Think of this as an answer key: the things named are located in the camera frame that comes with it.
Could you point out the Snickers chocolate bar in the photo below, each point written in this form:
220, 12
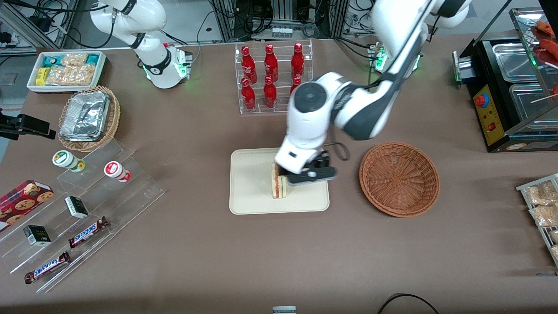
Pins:
88, 232
47, 267

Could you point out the tray of packaged snacks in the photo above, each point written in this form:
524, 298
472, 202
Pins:
525, 187

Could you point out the triangular sandwich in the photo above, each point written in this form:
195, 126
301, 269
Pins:
279, 185

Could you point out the red lid snack cup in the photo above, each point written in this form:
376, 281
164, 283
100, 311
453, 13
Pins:
115, 170

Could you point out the red cookie box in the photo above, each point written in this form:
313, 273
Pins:
22, 203

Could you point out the cream plastic tray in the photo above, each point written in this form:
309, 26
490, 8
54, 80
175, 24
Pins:
253, 183

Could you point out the small dark green box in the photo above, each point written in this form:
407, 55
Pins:
37, 235
76, 207

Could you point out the yellow snack pack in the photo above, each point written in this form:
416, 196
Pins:
41, 76

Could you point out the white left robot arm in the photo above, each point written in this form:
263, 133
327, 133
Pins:
314, 122

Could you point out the black clamp device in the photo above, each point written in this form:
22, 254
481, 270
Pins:
30, 125

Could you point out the clear bag of crackers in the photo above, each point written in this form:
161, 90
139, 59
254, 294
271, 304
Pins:
555, 253
545, 216
540, 194
553, 237

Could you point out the red cola bottle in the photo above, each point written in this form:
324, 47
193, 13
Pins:
248, 96
270, 63
270, 93
297, 61
248, 65
295, 83

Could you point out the clear acrylic stepped stand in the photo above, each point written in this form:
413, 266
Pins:
126, 200

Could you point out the round brown wicker basket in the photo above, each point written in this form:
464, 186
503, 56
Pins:
399, 179

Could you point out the large rice cracker bag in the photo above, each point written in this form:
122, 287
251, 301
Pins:
72, 75

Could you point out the teal snack pack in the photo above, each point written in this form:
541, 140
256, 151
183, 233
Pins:
52, 61
92, 59

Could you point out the black food warmer cabinet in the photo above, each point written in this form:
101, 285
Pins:
492, 122

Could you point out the oval tan wicker basket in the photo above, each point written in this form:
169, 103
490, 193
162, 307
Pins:
114, 117

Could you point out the stacked foil containers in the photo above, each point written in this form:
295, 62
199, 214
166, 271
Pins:
85, 115

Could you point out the clear acrylic bottle rack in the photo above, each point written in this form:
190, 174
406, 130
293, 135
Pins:
261, 109

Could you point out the aluminium frame structure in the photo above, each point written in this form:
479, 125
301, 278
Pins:
226, 19

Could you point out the white snack bin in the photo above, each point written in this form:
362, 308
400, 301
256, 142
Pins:
32, 85

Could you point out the small rice cracker bag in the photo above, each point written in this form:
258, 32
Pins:
74, 59

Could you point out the green lid snack cup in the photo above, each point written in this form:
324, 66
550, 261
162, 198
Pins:
65, 159

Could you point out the orange sausages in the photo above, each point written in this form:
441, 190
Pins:
548, 46

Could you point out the white terminal block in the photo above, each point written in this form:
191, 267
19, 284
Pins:
281, 32

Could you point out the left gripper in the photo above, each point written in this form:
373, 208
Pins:
323, 159

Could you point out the small grey device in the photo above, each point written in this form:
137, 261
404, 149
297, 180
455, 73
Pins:
284, 310

